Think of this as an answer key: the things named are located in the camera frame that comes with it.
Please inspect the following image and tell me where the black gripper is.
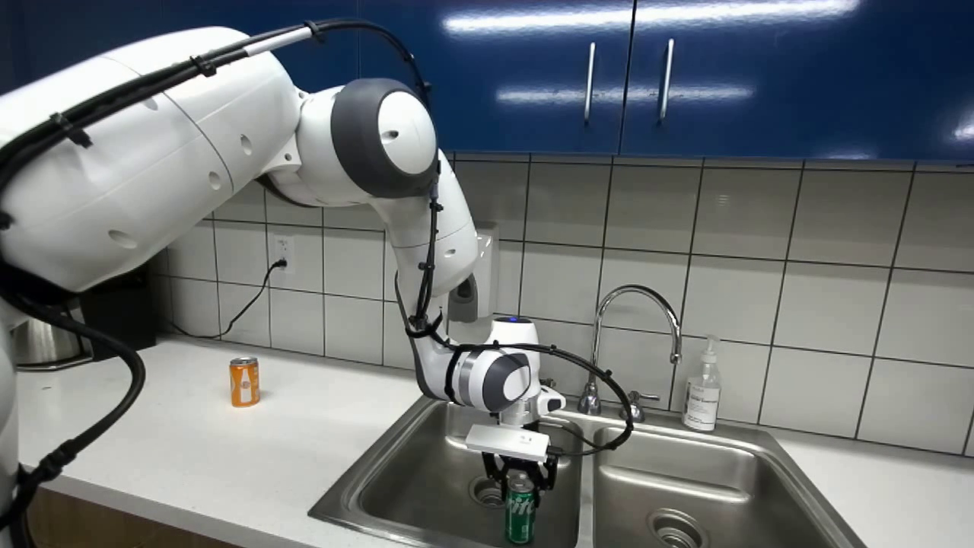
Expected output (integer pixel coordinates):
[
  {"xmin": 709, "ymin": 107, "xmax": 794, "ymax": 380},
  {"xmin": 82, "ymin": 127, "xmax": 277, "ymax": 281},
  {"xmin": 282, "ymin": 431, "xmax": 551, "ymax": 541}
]
[{"xmin": 480, "ymin": 447, "xmax": 559, "ymax": 498}]

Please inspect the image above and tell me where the green soda can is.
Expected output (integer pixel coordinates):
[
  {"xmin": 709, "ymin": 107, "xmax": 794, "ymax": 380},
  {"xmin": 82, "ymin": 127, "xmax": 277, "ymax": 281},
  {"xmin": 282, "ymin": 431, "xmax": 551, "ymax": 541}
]
[{"xmin": 503, "ymin": 468, "xmax": 539, "ymax": 548}]

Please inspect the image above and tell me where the round metal sink drain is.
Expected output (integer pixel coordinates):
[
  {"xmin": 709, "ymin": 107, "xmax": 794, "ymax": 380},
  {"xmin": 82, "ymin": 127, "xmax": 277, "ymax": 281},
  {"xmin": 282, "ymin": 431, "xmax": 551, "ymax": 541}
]
[
  {"xmin": 470, "ymin": 475, "xmax": 511, "ymax": 508},
  {"xmin": 644, "ymin": 505, "xmax": 709, "ymax": 548}
]

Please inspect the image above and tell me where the stainless steel double sink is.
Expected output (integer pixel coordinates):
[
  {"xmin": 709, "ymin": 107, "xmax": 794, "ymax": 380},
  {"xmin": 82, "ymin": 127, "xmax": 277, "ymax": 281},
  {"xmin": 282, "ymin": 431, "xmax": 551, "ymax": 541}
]
[{"xmin": 308, "ymin": 394, "xmax": 868, "ymax": 548}]

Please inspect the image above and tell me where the orange soda can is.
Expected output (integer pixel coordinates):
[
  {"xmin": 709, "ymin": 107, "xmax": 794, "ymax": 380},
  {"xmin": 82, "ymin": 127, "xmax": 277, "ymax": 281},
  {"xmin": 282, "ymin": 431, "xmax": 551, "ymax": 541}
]
[{"xmin": 229, "ymin": 354, "xmax": 265, "ymax": 411}]

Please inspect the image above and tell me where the clear pump soap bottle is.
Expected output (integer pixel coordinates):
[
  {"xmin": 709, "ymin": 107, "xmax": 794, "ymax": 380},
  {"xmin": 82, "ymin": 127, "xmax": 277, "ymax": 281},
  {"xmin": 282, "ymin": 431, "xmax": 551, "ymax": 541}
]
[{"xmin": 682, "ymin": 339, "xmax": 724, "ymax": 436}]

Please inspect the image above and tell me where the chrome gooseneck faucet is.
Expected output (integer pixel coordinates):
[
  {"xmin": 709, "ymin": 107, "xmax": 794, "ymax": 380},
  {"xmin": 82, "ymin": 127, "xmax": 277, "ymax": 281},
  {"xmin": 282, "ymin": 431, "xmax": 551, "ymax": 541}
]
[{"xmin": 575, "ymin": 281, "xmax": 685, "ymax": 427}]

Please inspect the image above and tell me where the blue glossy cabinet door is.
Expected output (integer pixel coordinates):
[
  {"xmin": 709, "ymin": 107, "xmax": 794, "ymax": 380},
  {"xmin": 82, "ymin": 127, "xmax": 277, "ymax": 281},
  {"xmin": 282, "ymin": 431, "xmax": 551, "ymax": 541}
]
[
  {"xmin": 0, "ymin": 0, "xmax": 246, "ymax": 64},
  {"xmin": 620, "ymin": 0, "xmax": 974, "ymax": 166},
  {"xmin": 430, "ymin": 0, "xmax": 634, "ymax": 160},
  {"xmin": 240, "ymin": 0, "xmax": 442, "ymax": 154}
]

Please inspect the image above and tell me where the black kitchen appliance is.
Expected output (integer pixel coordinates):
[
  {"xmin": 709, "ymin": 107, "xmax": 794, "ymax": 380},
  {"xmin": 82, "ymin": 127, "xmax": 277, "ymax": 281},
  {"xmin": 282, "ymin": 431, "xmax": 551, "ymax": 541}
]
[{"xmin": 78, "ymin": 272, "xmax": 160, "ymax": 354}]

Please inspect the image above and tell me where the wooden base cabinet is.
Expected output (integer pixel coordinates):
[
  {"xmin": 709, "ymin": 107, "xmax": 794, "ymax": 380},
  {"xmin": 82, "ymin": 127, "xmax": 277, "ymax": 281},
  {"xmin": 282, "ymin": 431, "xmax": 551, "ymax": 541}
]
[{"xmin": 20, "ymin": 485, "xmax": 240, "ymax": 548}]

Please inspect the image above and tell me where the silver metal pot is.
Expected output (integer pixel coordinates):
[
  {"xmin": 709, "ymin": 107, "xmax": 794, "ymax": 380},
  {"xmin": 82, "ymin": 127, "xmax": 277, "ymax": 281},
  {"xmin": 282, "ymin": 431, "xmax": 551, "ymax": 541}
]
[{"xmin": 10, "ymin": 316, "xmax": 87, "ymax": 372}]

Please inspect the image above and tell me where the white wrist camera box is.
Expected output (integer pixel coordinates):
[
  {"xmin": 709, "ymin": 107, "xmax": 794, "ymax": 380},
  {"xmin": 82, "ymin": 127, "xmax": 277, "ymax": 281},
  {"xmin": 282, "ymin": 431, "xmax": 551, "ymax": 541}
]
[{"xmin": 461, "ymin": 424, "xmax": 553, "ymax": 460}]

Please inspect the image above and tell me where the black power cord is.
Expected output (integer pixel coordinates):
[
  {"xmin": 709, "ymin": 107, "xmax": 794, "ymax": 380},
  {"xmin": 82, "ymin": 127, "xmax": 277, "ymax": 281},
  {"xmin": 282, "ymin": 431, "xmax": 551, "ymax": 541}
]
[{"xmin": 215, "ymin": 257, "xmax": 288, "ymax": 345}]

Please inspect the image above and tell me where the white wall outlet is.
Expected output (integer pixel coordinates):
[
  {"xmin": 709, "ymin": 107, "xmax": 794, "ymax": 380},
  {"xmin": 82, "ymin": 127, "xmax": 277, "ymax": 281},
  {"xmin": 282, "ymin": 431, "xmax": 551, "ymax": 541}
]
[{"xmin": 265, "ymin": 235, "xmax": 296, "ymax": 274}]

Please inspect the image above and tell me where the black corrugated robot hose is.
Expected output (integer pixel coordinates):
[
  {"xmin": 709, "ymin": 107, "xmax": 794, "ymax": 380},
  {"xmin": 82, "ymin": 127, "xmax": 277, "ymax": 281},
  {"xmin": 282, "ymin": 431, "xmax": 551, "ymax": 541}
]
[{"xmin": 0, "ymin": 257, "xmax": 150, "ymax": 548}]

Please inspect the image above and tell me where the silver cabinet door handle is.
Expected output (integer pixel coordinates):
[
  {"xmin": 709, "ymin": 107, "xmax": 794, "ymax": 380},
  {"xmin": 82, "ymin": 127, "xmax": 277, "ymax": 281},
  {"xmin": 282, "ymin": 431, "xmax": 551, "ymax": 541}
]
[
  {"xmin": 656, "ymin": 38, "xmax": 678, "ymax": 126},
  {"xmin": 582, "ymin": 39, "xmax": 598, "ymax": 127}
]

